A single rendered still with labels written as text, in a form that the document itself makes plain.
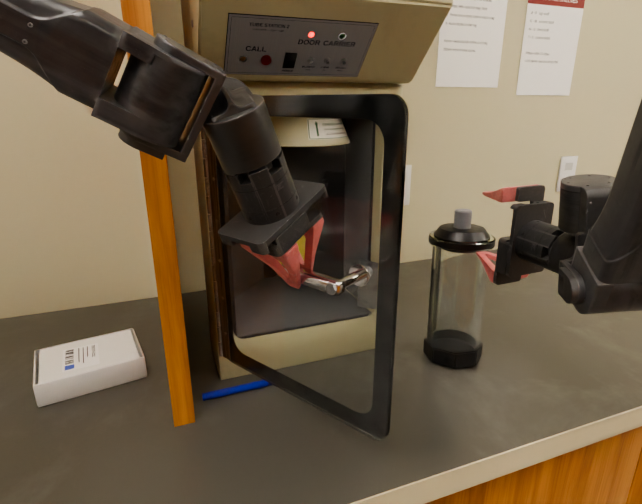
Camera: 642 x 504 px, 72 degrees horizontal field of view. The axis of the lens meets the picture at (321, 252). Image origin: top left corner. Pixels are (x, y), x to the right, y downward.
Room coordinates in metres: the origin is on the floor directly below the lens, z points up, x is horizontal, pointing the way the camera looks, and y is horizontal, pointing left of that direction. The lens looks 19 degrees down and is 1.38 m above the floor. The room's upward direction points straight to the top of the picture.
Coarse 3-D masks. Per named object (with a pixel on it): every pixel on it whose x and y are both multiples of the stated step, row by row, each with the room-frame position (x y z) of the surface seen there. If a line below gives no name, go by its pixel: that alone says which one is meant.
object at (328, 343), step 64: (320, 128) 0.50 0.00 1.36; (384, 128) 0.45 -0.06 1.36; (384, 192) 0.44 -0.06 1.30; (320, 256) 0.50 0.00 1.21; (384, 256) 0.44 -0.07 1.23; (256, 320) 0.57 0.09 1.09; (320, 320) 0.50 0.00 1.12; (384, 320) 0.44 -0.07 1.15; (320, 384) 0.50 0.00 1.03; (384, 384) 0.44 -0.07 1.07
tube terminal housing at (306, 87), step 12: (192, 48) 0.64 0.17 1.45; (252, 84) 0.67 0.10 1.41; (264, 84) 0.67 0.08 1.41; (276, 84) 0.68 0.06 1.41; (288, 84) 0.69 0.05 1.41; (300, 84) 0.69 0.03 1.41; (312, 84) 0.70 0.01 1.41; (324, 84) 0.71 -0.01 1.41; (336, 84) 0.71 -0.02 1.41; (348, 84) 0.72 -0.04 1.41; (360, 84) 0.73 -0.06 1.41; (372, 84) 0.73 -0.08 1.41; (384, 84) 0.74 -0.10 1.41; (396, 84) 0.75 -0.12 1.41; (204, 180) 0.64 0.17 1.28; (204, 192) 0.64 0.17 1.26; (204, 204) 0.66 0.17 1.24; (204, 216) 0.67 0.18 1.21; (204, 228) 0.68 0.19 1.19; (204, 240) 0.70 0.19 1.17; (204, 252) 0.71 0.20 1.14; (204, 264) 0.73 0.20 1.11; (216, 324) 0.64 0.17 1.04; (216, 336) 0.64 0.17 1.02; (216, 348) 0.66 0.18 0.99; (216, 360) 0.67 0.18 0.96; (228, 360) 0.64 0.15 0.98; (228, 372) 0.64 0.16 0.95; (240, 372) 0.65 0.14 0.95
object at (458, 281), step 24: (432, 264) 0.73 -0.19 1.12; (456, 264) 0.68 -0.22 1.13; (480, 264) 0.68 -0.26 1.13; (432, 288) 0.72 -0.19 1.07; (456, 288) 0.68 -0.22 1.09; (480, 288) 0.69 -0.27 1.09; (432, 312) 0.71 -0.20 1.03; (456, 312) 0.68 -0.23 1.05; (480, 312) 0.69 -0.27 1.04; (432, 336) 0.70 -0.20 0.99; (456, 336) 0.67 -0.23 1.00; (480, 336) 0.70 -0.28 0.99
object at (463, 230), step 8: (456, 216) 0.72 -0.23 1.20; (464, 216) 0.71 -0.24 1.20; (448, 224) 0.75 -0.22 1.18; (456, 224) 0.72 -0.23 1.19; (464, 224) 0.71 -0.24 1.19; (472, 224) 0.75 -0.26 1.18; (440, 232) 0.72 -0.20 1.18; (448, 232) 0.70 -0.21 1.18; (456, 232) 0.69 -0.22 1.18; (464, 232) 0.69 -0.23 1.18; (472, 232) 0.69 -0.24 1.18; (480, 232) 0.70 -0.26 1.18; (448, 240) 0.69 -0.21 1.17; (456, 240) 0.69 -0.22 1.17; (464, 240) 0.68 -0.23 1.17; (472, 240) 0.68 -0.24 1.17; (480, 240) 0.69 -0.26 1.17
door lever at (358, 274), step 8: (360, 264) 0.46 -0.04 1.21; (304, 272) 0.45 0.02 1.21; (312, 272) 0.45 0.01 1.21; (320, 272) 0.45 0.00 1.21; (352, 272) 0.45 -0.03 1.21; (360, 272) 0.46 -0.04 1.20; (304, 280) 0.45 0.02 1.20; (312, 280) 0.44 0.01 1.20; (320, 280) 0.43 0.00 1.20; (328, 280) 0.43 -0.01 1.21; (336, 280) 0.42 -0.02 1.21; (344, 280) 0.43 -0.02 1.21; (352, 280) 0.44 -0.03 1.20; (360, 280) 0.45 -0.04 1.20; (368, 280) 0.45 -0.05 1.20; (320, 288) 0.43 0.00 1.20; (328, 288) 0.42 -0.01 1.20; (336, 288) 0.42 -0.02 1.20; (344, 288) 0.43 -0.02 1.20
